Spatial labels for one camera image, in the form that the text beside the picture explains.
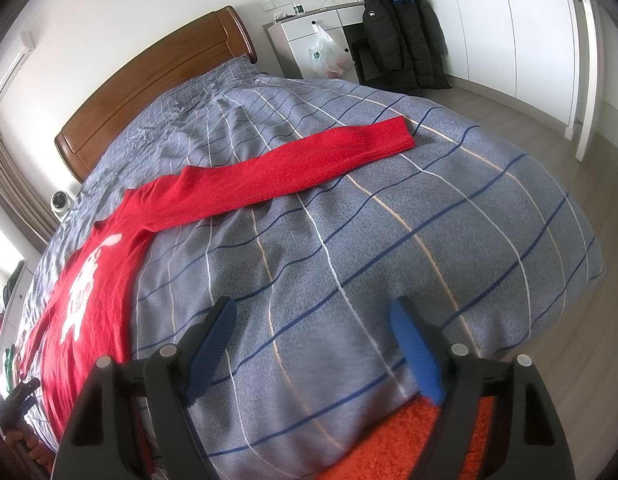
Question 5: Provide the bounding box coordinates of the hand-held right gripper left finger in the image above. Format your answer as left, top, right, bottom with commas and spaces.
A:
54, 296, 238, 480

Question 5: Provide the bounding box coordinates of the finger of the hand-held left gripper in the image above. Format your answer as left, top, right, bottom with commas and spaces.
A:
9, 379, 42, 411

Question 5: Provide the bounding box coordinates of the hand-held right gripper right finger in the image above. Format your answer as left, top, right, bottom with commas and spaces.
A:
390, 296, 576, 480

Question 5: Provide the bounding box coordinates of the red knit sweater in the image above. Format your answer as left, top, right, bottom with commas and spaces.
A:
20, 116, 416, 438

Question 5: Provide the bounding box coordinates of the person's left hand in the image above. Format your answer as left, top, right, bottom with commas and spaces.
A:
6, 427, 57, 467

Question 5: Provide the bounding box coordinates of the green cloth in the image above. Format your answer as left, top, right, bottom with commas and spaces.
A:
2, 345, 20, 396

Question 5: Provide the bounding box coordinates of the orange fleece garment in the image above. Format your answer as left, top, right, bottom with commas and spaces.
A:
334, 395, 494, 480

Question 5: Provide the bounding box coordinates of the bed with grey-blue sheet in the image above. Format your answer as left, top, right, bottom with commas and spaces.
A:
4, 57, 607, 480

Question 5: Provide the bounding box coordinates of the beige curtain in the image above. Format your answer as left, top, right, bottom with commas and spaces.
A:
0, 125, 60, 256

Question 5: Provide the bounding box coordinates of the wooden headboard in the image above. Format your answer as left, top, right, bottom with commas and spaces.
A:
54, 6, 260, 183

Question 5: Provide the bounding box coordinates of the white plastic bag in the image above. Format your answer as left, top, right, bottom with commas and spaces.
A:
307, 22, 355, 78

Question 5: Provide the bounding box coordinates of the black puffer jacket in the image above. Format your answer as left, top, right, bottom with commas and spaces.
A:
360, 0, 452, 92

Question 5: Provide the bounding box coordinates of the white air conditioner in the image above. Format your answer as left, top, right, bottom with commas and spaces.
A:
0, 30, 36, 111

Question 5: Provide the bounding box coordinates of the white nightstand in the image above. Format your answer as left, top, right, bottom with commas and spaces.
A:
265, 1, 370, 83

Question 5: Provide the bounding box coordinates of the white wardrobe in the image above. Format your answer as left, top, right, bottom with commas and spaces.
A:
369, 0, 584, 136

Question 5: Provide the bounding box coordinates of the white door frame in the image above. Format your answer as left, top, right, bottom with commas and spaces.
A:
559, 0, 610, 163

